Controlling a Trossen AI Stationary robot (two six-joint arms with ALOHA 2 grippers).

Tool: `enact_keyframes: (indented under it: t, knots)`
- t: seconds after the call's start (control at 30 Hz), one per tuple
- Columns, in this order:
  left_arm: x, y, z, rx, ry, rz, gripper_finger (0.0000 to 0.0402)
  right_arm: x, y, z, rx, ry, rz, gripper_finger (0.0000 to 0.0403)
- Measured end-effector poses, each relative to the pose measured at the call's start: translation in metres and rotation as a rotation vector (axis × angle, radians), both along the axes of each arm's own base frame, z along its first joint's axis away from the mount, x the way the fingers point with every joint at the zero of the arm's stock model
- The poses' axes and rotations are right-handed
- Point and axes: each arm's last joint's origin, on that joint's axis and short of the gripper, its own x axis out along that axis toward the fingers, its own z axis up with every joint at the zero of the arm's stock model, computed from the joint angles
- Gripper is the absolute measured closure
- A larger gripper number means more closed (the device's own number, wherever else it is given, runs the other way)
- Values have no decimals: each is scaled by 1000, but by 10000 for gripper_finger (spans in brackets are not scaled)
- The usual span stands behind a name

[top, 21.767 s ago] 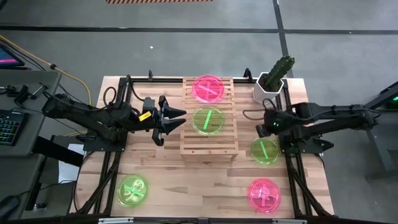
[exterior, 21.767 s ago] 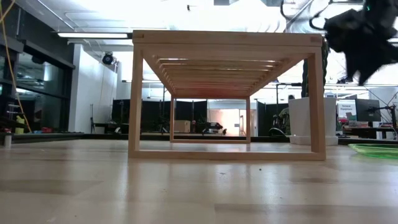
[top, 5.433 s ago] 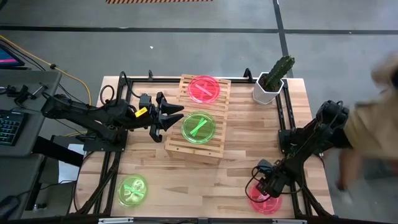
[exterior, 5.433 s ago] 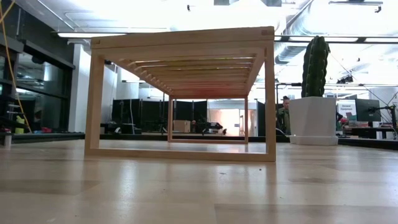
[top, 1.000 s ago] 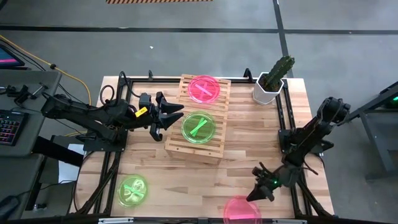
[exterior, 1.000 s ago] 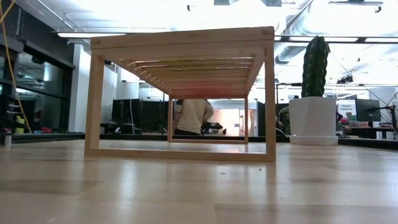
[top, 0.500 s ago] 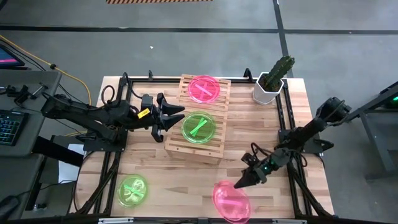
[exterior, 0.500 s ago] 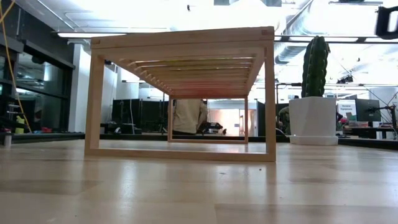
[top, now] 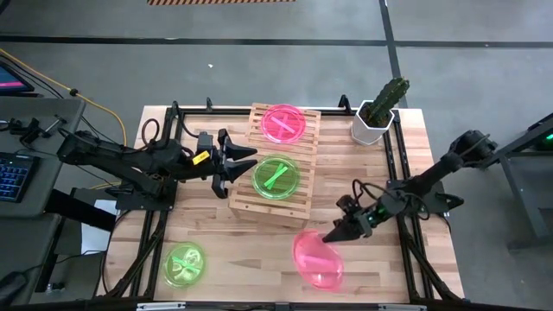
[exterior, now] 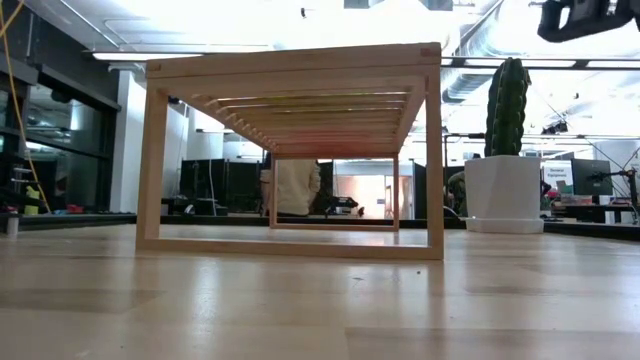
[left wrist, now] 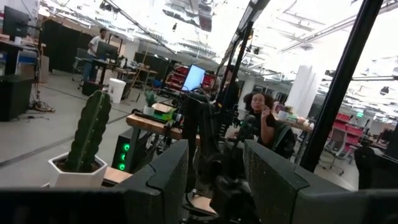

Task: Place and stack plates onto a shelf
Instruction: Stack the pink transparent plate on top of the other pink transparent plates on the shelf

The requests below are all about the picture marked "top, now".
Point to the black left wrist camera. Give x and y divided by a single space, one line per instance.
205 141

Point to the white hexagonal plant pot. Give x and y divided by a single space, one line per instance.
360 134

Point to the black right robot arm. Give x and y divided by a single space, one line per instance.
432 173

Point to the black table frame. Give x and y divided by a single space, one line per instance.
216 111

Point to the monitor with pink screen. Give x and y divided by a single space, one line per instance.
10 80

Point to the wooden slatted shelf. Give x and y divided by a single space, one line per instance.
276 211

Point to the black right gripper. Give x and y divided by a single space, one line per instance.
369 218

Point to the black desk clamp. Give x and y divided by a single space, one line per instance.
28 128

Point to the grey side desk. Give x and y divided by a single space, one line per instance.
47 112

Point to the white paper sheet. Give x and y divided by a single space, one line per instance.
93 235

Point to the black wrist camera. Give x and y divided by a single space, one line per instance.
349 206
205 141

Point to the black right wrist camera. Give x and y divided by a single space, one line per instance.
349 206

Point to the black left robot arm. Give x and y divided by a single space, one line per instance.
112 160

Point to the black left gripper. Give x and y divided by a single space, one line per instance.
218 166

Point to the black metal stand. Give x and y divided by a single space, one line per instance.
518 190

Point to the pink translucent plastic plate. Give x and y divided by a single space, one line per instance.
317 264
283 123

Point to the backlit black keyboard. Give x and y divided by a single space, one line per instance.
15 177

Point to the green cactus plant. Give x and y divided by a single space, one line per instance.
389 97

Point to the black frame clamp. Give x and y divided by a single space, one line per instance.
209 104
344 104

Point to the green translucent plastic plate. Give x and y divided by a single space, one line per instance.
184 264
275 177

